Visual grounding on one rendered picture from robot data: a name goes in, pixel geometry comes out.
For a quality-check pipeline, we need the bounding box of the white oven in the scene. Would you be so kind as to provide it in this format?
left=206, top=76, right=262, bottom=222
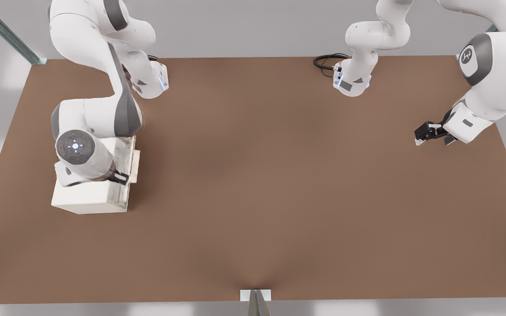
left=51, top=136, right=141, bottom=215

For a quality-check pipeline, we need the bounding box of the black cable loop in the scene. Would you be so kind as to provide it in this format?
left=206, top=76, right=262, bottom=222
left=313, top=53, right=351, bottom=78

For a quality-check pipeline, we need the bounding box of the silver frame post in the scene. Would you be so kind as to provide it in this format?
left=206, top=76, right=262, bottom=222
left=240, top=289, right=272, bottom=316
left=0, top=0, right=48, bottom=66

